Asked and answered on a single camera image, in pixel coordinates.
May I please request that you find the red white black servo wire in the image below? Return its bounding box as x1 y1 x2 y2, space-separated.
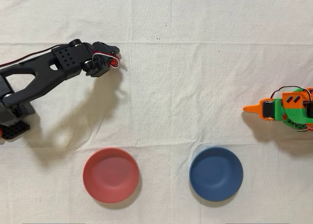
92 52 120 69

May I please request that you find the red bowl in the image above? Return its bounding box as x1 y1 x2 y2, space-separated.
82 147 140 204

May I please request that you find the thin black servo wire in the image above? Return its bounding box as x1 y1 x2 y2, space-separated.
269 86 313 133

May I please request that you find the white tablecloth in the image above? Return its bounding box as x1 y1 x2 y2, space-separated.
0 0 313 224

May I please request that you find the red foil candy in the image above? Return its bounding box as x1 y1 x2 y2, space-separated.
111 57 129 71

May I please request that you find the blue bowl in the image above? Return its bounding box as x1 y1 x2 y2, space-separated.
188 146 244 202

